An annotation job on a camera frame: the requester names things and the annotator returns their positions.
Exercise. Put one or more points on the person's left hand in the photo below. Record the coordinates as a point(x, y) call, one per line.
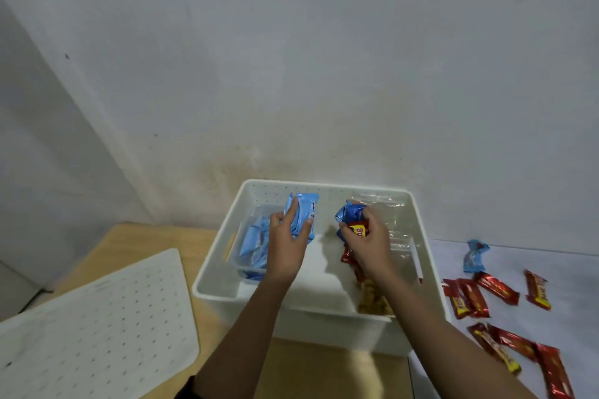
point(285, 253)

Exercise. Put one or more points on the person's right hand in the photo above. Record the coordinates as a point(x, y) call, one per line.
point(374, 249)

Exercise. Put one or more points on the group of light blue packets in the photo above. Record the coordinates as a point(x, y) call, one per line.
point(304, 211)

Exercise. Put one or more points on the bag of black-white cookies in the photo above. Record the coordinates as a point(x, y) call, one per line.
point(383, 202)

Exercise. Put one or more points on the bag of orange crackers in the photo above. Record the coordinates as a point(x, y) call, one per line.
point(374, 300)

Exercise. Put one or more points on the white storage box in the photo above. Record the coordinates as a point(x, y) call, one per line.
point(327, 324)

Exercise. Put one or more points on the pile of red candy bars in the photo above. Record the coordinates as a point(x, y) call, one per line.
point(496, 289)

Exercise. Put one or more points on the white perforated box lid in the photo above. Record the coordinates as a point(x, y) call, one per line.
point(93, 333)

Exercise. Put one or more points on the person's left forearm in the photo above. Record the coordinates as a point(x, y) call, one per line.
point(243, 342)

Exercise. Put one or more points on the person's right forearm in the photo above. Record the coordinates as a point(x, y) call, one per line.
point(444, 342)

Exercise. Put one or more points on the person's navy shirt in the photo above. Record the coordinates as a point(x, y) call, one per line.
point(187, 391)

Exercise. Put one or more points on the clear plastic tub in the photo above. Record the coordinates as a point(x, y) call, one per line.
point(236, 268)

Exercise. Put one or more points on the wooden folding table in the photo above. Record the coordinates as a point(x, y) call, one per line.
point(140, 239)

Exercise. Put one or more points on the grey marble-look board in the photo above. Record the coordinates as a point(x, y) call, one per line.
point(575, 319)

